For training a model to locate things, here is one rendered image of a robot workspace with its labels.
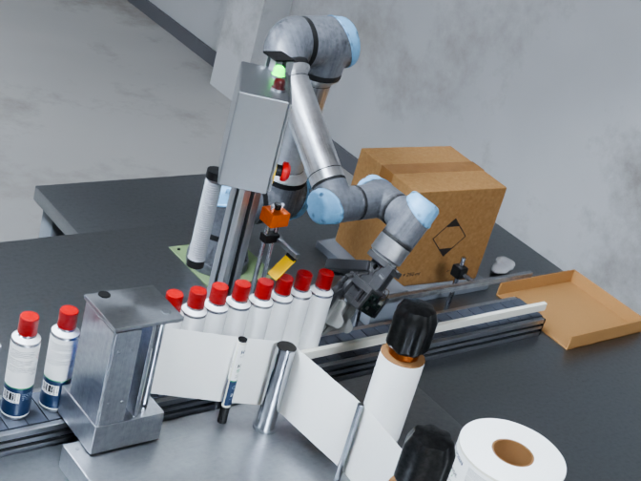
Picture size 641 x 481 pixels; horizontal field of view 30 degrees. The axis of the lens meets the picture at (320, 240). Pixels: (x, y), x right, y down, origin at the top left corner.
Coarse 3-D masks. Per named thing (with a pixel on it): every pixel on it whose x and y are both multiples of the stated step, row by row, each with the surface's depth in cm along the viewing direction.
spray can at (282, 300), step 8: (280, 280) 238; (288, 280) 239; (280, 288) 239; (288, 288) 239; (272, 296) 240; (280, 296) 240; (288, 296) 241; (280, 304) 239; (288, 304) 240; (272, 312) 241; (280, 312) 240; (288, 312) 242; (272, 320) 241; (280, 320) 241; (272, 328) 242; (280, 328) 243; (272, 336) 243; (280, 336) 244
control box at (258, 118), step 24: (240, 72) 223; (264, 72) 226; (240, 96) 214; (264, 96) 214; (288, 96) 217; (240, 120) 216; (264, 120) 216; (240, 144) 218; (264, 144) 218; (240, 168) 220; (264, 168) 221; (264, 192) 223
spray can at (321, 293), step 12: (324, 276) 244; (312, 288) 247; (324, 288) 246; (312, 300) 246; (324, 300) 246; (312, 312) 247; (324, 312) 248; (312, 324) 248; (300, 336) 251; (312, 336) 250; (300, 348) 251
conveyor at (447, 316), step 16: (496, 304) 297; (512, 304) 299; (448, 320) 284; (512, 320) 292; (336, 336) 265; (352, 336) 266; (368, 336) 268; (448, 336) 278; (352, 352) 260; (368, 352) 262; (0, 400) 216; (32, 400) 218; (0, 416) 212; (32, 416) 214; (48, 416) 215
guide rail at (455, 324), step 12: (492, 312) 285; (504, 312) 287; (516, 312) 290; (528, 312) 293; (444, 324) 274; (456, 324) 277; (468, 324) 280; (372, 336) 261; (384, 336) 263; (312, 348) 251; (324, 348) 252; (336, 348) 254; (348, 348) 257
